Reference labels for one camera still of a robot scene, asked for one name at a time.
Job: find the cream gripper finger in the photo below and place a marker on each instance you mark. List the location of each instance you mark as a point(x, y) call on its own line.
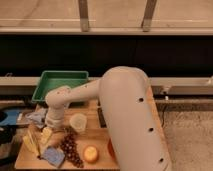
point(45, 135)

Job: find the metal window post left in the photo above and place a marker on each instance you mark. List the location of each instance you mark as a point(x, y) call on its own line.
point(83, 13)

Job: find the blue sponge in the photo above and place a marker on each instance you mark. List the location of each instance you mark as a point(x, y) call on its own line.
point(53, 156)

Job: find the yellow banana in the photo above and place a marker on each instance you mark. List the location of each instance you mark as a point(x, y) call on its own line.
point(31, 143)

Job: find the green plastic tray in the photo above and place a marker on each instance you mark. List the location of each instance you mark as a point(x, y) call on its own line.
point(50, 80)

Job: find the black rectangular remote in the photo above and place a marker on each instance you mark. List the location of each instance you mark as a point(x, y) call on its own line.
point(101, 118)

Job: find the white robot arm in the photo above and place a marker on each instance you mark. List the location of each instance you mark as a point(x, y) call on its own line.
point(122, 92)

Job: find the yellow round fruit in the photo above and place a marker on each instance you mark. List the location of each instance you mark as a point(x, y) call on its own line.
point(91, 154)

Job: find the white plastic cup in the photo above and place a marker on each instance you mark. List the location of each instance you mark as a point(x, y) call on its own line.
point(78, 122)

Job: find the blue black object at left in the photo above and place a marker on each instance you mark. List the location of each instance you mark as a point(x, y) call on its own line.
point(8, 123)

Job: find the bunch of red grapes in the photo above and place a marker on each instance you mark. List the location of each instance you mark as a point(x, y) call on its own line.
point(69, 148)

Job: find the metal window post right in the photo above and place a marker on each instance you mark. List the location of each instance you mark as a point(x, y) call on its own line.
point(148, 15)

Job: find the crumpled white blue cloth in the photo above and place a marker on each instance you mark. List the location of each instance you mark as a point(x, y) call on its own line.
point(38, 117)

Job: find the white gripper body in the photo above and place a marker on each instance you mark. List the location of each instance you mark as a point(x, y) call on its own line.
point(54, 118)

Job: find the metal window post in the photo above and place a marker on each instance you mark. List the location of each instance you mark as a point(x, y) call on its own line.
point(83, 13)
point(148, 15)

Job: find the red bowl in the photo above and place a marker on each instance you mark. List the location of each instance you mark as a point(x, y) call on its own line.
point(111, 150)

